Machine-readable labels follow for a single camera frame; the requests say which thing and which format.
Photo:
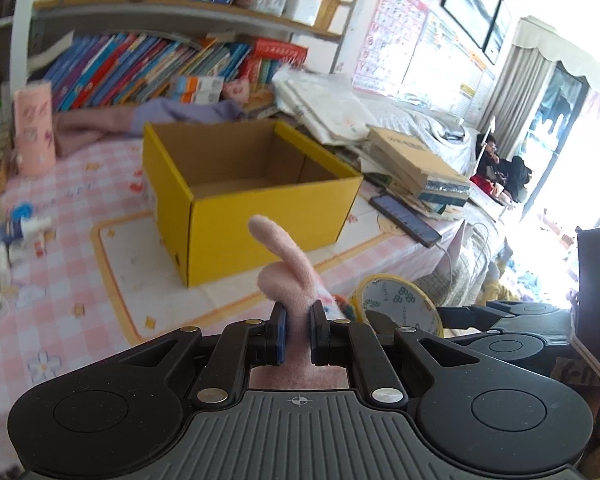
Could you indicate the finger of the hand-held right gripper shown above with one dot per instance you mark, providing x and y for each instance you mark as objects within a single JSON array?
[{"x": 470, "y": 316}]

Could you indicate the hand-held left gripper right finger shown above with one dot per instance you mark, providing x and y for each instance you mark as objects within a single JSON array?
[{"x": 317, "y": 334}]

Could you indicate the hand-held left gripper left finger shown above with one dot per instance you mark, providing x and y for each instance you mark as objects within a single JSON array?
[{"x": 280, "y": 334}]

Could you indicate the pink plush toy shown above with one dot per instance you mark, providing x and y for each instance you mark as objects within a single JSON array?
[{"x": 290, "y": 280}]

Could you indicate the yellow cardboard box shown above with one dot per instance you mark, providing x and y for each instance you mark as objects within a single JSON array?
[{"x": 260, "y": 230}]

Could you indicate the white blue tube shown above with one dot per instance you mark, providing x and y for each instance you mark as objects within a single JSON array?
[{"x": 22, "y": 230}]

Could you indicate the black box-shaped object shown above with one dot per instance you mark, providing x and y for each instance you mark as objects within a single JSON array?
[{"x": 597, "y": 285}]

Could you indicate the black smartphone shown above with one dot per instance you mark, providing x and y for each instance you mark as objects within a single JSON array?
[{"x": 405, "y": 220}]

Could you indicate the stack of books and papers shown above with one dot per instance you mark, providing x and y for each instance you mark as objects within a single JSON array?
[
  {"x": 325, "y": 105},
  {"x": 430, "y": 200}
]

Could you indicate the brown cardboard package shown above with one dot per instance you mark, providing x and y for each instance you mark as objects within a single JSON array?
[{"x": 410, "y": 155}]

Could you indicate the grey quilted blanket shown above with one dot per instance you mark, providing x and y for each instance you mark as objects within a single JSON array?
[{"x": 415, "y": 120}]

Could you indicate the pink checked tablecloth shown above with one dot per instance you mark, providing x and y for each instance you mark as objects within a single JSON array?
[{"x": 80, "y": 270}]

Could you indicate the beige curtain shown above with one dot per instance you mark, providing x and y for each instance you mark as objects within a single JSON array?
[{"x": 520, "y": 85}]

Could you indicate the pink pig plush doll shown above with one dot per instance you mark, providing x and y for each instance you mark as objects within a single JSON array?
[{"x": 237, "y": 90}]

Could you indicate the white orange medicine box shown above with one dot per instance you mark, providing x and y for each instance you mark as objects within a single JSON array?
[
  {"x": 186, "y": 89},
  {"x": 212, "y": 89}
]

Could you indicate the dusty pink cloth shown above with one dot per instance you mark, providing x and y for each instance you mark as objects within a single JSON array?
[{"x": 95, "y": 125}]

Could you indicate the blue packet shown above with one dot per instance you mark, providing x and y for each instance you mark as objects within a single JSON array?
[{"x": 22, "y": 211}]

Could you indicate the long row of colourful books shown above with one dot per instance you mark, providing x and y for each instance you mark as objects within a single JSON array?
[{"x": 130, "y": 65}]

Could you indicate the pink stickered cylindrical device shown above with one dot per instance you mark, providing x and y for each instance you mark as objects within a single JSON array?
[{"x": 34, "y": 130}]

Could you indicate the white storage box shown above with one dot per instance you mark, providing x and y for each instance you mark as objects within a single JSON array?
[{"x": 302, "y": 7}]

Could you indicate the row of tan booklets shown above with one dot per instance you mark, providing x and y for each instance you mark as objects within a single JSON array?
[{"x": 330, "y": 0}]

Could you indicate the white wooden bookshelf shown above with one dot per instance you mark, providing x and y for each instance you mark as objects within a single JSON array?
[{"x": 25, "y": 20}]

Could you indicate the white chart wall poster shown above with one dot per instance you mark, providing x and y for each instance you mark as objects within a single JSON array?
[{"x": 455, "y": 60}]

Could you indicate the black picture frame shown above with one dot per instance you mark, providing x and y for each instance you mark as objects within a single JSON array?
[
  {"x": 497, "y": 30},
  {"x": 472, "y": 0}
]

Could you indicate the pink wall poster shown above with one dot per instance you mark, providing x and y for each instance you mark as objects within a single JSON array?
[{"x": 387, "y": 35}]

